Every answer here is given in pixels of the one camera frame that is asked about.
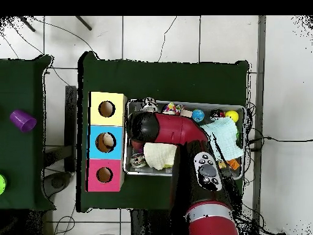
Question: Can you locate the cream waffle cloth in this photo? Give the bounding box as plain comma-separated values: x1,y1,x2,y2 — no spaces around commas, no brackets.
143,142,179,171

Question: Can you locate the clear mesh bin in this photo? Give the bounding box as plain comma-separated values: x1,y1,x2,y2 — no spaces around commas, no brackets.
123,99,246,181

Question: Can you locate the wooden box with three holes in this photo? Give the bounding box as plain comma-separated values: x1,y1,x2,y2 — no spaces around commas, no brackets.
86,91,128,192

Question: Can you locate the colourful spotted cloth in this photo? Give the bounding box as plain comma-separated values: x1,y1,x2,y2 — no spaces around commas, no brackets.
162,102,184,115

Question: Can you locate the crushed printed drink can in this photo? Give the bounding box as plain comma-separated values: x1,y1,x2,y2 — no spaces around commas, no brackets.
129,153,147,168
141,97,158,112

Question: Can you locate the blue globe ball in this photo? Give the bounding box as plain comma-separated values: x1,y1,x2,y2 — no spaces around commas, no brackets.
191,108,205,123

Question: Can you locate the dark green table cloth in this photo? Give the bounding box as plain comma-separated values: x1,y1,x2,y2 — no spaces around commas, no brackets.
76,51,250,216

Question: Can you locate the red and black crushed can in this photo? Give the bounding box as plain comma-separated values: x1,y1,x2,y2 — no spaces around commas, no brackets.
209,108,225,121

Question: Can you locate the light blue waffle cloth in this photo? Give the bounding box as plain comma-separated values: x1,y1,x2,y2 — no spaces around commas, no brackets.
200,116,245,161

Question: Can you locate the yellow ball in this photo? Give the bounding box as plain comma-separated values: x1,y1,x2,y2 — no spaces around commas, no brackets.
224,110,240,123

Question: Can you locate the grey floor base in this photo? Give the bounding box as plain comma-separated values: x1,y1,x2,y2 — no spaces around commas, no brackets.
43,171,72,198

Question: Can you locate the black tripod leg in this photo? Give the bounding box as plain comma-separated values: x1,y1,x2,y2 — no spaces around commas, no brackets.
75,15,92,31
18,15,36,32

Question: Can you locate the purple plastic cup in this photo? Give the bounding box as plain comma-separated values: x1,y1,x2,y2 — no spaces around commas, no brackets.
10,109,37,133

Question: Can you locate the dark green side cloth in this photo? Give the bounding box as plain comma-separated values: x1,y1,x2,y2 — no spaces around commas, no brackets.
0,54,56,211

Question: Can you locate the bright green cup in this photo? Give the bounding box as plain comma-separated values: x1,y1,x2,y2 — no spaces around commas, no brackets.
0,174,7,196

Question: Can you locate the black furniture frame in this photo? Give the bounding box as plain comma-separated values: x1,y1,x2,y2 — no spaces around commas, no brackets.
43,85,78,173

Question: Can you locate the black power cable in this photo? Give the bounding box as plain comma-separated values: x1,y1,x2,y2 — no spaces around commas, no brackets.
246,136,313,145

